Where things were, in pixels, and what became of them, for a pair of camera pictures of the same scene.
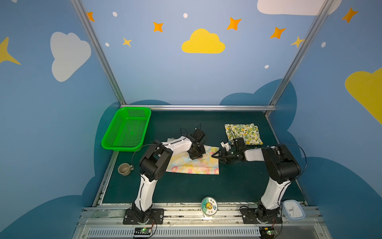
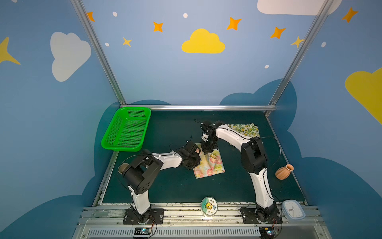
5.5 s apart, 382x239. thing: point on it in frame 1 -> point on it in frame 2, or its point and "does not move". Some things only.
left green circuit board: [143, 230] does not move
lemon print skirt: [249, 132] does not move
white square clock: [292, 210] does not move
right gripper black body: [228, 154] -> [209, 145]
